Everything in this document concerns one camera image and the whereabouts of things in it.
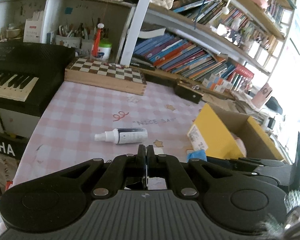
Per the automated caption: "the white spray bottle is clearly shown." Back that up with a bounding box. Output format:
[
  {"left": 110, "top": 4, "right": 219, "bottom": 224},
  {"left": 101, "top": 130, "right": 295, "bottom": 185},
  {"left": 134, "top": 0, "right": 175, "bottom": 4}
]
[{"left": 94, "top": 128, "right": 148, "bottom": 144}]

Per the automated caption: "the blue paper crane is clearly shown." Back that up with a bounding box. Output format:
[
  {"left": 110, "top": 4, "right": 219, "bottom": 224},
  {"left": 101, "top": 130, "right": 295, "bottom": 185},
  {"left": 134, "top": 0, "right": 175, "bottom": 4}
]
[{"left": 186, "top": 150, "right": 207, "bottom": 161}]

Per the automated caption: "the yellow cardboard box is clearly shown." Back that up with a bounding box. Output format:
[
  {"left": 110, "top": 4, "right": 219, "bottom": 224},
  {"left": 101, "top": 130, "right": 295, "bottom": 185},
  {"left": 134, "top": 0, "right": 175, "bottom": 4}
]
[{"left": 187, "top": 103, "right": 284, "bottom": 161}]

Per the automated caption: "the white charger plug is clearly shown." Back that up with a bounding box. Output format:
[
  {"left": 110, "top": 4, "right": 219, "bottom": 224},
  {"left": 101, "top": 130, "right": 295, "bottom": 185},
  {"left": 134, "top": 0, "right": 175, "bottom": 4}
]
[{"left": 154, "top": 147, "right": 164, "bottom": 154}]

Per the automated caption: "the pink plush toy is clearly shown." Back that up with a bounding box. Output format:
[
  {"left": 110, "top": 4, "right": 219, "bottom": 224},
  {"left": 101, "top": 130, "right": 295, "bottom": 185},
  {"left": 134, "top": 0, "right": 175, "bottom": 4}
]
[{"left": 231, "top": 133, "right": 247, "bottom": 157}]

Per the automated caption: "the pink checked tablecloth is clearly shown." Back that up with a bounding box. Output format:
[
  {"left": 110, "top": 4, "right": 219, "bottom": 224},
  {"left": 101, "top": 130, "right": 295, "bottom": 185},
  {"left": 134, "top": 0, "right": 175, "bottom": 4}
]
[{"left": 13, "top": 82, "right": 202, "bottom": 185}]

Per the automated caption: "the wooden chess board box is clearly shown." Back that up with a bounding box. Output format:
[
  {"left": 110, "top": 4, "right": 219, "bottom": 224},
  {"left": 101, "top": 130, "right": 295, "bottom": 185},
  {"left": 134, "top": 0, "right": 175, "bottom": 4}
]
[{"left": 64, "top": 57, "right": 147, "bottom": 95}]

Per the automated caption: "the green lid white jar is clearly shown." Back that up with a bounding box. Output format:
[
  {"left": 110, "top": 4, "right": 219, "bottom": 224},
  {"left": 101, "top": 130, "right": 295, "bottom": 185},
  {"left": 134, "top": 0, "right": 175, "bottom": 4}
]
[{"left": 97, "top": 38, "right": 112, "bottom": 61}]

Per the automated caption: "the black electronic keyboard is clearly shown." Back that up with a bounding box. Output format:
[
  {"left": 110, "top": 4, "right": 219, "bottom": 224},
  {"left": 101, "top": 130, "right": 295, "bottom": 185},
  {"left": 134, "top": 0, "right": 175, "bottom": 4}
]
[{"left": 0, "top": 41, "right": 75, "bottom": 116}]

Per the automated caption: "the white bookshelf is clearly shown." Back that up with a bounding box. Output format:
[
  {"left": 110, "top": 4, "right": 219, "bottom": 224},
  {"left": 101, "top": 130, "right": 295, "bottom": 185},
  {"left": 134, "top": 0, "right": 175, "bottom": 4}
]
[{"left": 0, "top": 0, "right": 290, "bottom": 90}]

